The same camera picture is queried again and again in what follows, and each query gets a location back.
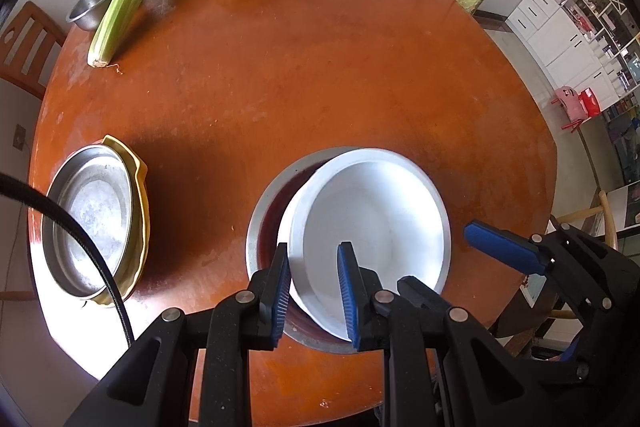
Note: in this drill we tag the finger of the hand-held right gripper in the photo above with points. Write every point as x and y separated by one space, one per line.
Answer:
425 294
505 247

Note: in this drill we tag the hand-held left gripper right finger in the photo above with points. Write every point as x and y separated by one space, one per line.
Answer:
347 297

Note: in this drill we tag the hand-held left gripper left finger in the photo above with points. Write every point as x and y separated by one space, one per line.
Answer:
277 297

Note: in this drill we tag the white paper bowl red print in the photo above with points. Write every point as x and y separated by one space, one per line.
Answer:
375 217

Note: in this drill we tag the large steel bowl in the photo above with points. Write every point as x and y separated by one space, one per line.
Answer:
280 179

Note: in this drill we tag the yellow shell-shaped plate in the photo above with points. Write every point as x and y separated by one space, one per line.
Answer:
140 207

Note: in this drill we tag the round steel plate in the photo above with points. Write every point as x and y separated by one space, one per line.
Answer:
90 217

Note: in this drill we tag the tan wishbone chair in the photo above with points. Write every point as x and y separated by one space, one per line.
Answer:
611 232

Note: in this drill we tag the pink toy stool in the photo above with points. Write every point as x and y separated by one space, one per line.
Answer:
567 99

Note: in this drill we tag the red stool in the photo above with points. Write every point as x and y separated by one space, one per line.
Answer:
592 103

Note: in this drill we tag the white cabinet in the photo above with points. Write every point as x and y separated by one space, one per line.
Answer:
565 42

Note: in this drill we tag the brown wooden slat chair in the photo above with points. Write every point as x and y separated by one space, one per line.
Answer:
25 57

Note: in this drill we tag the wall socket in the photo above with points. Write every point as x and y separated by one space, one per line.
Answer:
19 137

